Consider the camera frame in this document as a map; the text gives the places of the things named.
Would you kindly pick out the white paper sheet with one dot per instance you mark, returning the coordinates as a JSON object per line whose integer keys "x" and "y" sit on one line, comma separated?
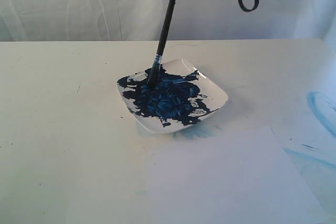
{"x": 245, "y": 177}

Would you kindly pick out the white plate with blue paint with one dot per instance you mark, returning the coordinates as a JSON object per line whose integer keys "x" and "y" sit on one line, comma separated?
{"x": 182, "y": 97}

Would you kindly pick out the black paintbrush with blue bristles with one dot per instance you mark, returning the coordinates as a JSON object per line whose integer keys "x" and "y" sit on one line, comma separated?
{"x": 155, "y": 70}

